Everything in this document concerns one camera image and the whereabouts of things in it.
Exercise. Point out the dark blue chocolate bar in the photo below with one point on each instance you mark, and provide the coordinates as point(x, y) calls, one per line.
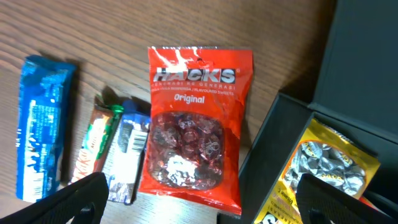
point(123, 163)

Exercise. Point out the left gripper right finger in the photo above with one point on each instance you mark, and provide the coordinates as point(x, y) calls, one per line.
point(319, 202)

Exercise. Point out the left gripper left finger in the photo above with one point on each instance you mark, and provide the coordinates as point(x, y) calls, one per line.
point(83, 201)

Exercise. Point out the yellow Hacks candy bag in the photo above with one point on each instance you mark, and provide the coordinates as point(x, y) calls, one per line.
point(326, 154)

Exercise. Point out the black gift box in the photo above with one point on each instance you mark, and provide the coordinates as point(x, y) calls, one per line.
point(356, 95)

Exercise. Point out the red Hacks candy bag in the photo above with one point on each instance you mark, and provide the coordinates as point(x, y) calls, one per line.
point(198, 97)

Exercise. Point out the red KitKat bar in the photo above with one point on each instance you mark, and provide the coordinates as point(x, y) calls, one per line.
point(96, 142)

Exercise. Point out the blue snack bar wrapper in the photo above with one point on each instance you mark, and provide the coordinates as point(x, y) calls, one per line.
point(43, 112)

